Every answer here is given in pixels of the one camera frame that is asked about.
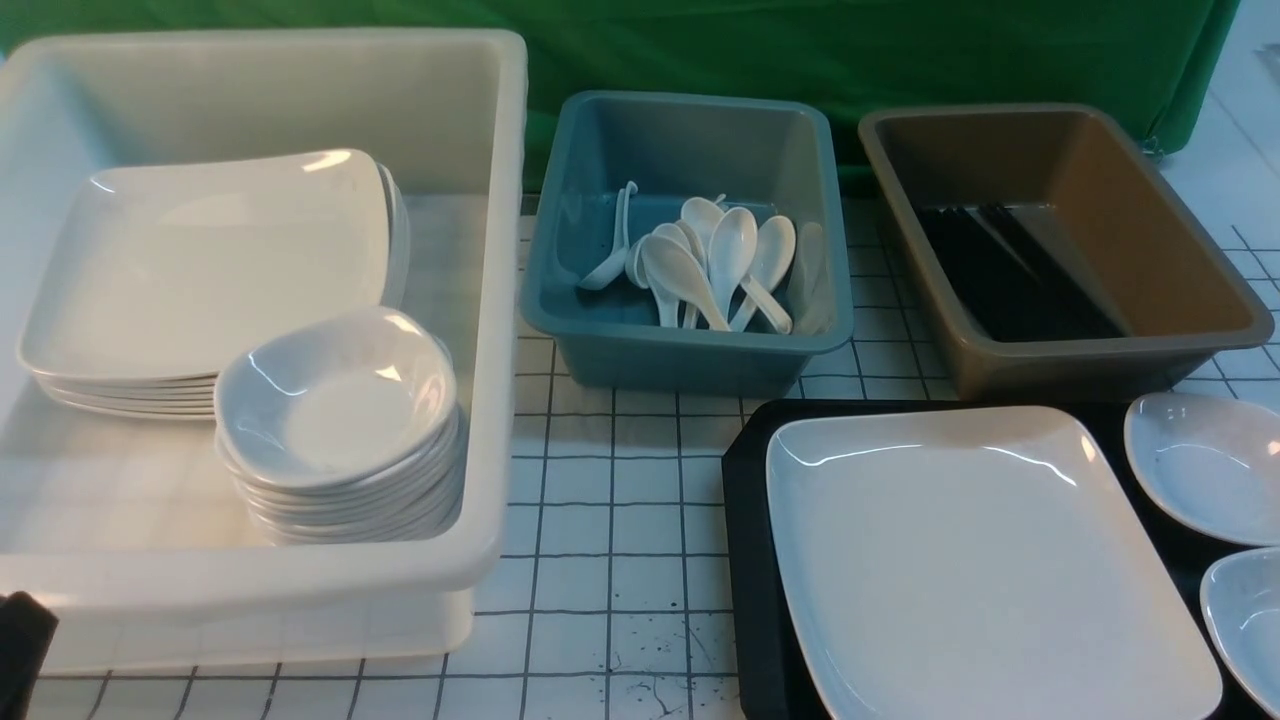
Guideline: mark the brown plastic bin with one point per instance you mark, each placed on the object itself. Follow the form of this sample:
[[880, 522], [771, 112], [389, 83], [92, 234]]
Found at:
[[1073, 177]]

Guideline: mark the white spoon centre tall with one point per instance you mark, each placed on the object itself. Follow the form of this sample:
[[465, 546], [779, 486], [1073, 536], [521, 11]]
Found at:
[[731, 252]]

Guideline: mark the green backdrop cloth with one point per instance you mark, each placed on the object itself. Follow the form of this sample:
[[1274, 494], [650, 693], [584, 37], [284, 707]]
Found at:
[[1148, 64]]

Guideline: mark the black object bottom left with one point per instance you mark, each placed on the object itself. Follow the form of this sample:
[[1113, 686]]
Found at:
[[27, 629]]

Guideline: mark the black serving tray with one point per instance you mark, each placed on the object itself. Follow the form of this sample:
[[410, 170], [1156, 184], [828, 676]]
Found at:
[[774, 680]]

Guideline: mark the white spoon leaning left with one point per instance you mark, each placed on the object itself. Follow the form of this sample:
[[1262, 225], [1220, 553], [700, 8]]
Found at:
[[612, 266]]

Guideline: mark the white bowl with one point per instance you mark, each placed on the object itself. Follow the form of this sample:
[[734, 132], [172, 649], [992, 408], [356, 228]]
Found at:
[[1239, 599], [337, 401], [1211, 463]]

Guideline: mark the white spoon right in bin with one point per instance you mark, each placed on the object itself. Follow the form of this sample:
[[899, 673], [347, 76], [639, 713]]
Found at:
[[775, 249]]

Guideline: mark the top stacked white square plate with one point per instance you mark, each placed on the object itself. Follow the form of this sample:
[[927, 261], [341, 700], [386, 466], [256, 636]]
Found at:
[[168, 271]]

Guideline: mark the large white plastic tub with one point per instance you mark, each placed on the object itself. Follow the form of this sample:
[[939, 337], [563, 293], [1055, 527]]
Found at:
[[130, 530]]

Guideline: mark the stack of white square plates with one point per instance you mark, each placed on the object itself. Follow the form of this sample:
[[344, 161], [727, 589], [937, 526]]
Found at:
[[193, 398]]

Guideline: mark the white soup spoon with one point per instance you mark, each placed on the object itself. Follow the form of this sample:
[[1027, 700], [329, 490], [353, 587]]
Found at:
[[670, 266]]

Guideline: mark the black chopsticks pile in bin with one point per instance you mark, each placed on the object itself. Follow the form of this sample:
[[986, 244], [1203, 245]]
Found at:
[[1007, 281]]

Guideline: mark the white square rice plate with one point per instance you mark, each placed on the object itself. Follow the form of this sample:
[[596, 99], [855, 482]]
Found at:
[[976, 564]]

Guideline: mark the stack of white bowls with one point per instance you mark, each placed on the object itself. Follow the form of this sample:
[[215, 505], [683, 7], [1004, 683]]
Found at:
[[416, 499]]

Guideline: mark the teal plastic bin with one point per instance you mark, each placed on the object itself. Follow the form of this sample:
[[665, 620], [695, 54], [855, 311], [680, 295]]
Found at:
[[773, 158]]

